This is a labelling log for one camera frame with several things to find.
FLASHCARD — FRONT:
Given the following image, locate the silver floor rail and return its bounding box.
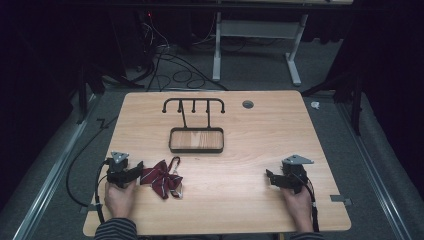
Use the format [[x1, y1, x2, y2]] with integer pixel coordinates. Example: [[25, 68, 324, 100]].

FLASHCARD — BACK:
[[12, 93, 101, 240], [334, 99, 414, 240]]

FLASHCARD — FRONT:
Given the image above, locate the person's left hand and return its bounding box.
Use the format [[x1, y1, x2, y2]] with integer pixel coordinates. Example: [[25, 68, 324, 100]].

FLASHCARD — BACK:
[[103, 179, 138, 220]]

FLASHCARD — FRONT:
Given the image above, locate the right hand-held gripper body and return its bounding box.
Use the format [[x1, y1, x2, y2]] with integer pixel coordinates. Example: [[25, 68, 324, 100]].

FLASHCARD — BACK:
[[280, 154, 315, 195]]

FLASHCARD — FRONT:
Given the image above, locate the dark red striped bow tie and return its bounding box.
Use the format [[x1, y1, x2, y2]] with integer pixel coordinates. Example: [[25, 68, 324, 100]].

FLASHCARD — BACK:
[[139, 155, 185, 201]]

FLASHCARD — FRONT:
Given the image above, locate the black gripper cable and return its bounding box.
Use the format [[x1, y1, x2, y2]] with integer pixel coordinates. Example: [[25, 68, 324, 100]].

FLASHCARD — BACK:
[[298, 173, 321, 233], [65, 114, 119, 225]]

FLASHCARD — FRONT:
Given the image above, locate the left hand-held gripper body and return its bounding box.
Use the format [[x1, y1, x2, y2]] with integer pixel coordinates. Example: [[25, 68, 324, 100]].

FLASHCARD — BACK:
[[105, 151, 137, 190]]

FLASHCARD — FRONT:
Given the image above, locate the tangle of black floor cables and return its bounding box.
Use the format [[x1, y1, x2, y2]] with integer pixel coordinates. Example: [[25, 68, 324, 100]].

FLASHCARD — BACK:
[[133, 13, 231, 93]]

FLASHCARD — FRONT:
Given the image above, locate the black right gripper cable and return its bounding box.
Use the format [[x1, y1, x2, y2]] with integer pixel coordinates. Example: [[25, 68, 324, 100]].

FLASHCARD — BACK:
[[298, 173, 321, 233]]

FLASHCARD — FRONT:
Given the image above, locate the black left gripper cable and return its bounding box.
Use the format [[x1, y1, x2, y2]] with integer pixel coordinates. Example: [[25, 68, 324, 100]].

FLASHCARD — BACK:
[[65, 114, 119, 225]]

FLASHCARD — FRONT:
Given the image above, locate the white metal desk frame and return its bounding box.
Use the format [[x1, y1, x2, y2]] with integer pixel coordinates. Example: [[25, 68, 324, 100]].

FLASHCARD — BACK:
[[211, 11, 310, 87]]

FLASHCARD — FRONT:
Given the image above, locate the black hook rack with wooden tray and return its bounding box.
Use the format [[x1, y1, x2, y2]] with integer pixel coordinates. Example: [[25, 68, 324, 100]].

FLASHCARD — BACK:
[[161, 97, 226, 155]]

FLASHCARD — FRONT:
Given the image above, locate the black metal stand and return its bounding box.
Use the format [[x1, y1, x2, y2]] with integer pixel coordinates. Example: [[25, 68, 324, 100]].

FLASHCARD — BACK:
[[300, 71, 365, 137], [74, 63, 148, 125]]

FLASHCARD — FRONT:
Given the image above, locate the person's right hand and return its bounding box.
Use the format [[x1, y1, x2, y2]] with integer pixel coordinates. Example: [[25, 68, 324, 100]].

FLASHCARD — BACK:
[[281, 185, 315, 233]]

